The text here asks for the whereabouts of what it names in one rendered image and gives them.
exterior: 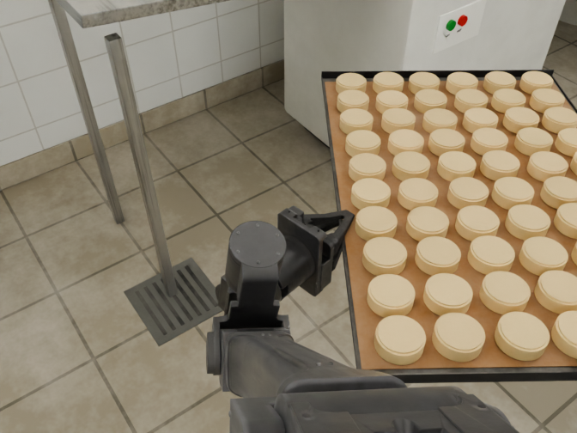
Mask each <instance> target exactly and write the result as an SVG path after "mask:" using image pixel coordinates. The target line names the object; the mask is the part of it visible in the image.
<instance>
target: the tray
mask: <svg viewBox="0 0 577 433"><path fill-rule="evenodd" d="M492 71H503V72H506V73H508V74H511V75H512V76H514V78H515V79H516V80H521V77H522V75H523V74H524V73H526V72H528V71H540V72H543V73H546V74H548V75H549V76H551V78H552V79H553V82H554V84H555V85H556V86H557V87H558V89H559V90H560V92H561V93H562V95H563V96H564V98H565V99H566V101H567V102H568V104H569V105H570V106H571V107H572V108H573V110H574V112H575V113H577V109H576V107H575V106H574V104H573V103H572V101H571V100H570V99H569V98H568V96H567V95H566V94H565V92H564V91H563V89H562V88H561V86H560V85H559V84H558V82H557V81H556V79H555V78H554V77H553V76H552V75H553V72H554V70H386V71H322V72H321V82H322V89H323V96H324V103H325V116H326V124H327V131H328V138H329V145H330V152H331V166H332V173H333V180H334V187H335V194H336V202H337V211H340V210H341V205H340V198H339V191H338V183H337V171H336V164H335V157H334V151H333V144H332V137H331V125H330V118H329V111H328V104H327V98H326V91H325V82H335V81H336V80H337V78H338V77H339V76H340V75H342V74H344V73H356V74H359V75H362V76H364V77H365V78H366V80H367V82H373V81H374V76H376V75H377V74H379V73H381V72H394V73H397V74H399V75H400V76H401V77H402V78H403V79H404V82H408V81H409V80H410V76H411V75H413V74H415V73H417V72H428V73H432V74H434V75H436V76H437V77H438V78H439V79H440V81H446V80H447V77H448V76H449V75H451V74H452V73H454V72H466V73H470V74H472V75H473V76H475V77H476V78H477V80H478V81H484V78H485V76H486V75H487V74H488V73H490V72H492ZM341 244H342V251H343V265H344V272H345V279H346V287H347V294H348V301H349V315H350V322H351V329H352V336H353V344H354V351H355V364H356V368H357V369H361V358H360V351H359V344H358V337H357V331H356V323H355V311H354V304H353V297H352V290H351V284H350V277H349V264H348V258H347V251H346V244H345V237H344V238H343V241H342V243H341ZM369 370H374V371H379V372H382V373H386V374H388V375H392V376H395V377H397V378H398V379H400V380H401V381H403V382H404V383H445V382H500V381H577V367H526V368H469V369H369Z"/></svg>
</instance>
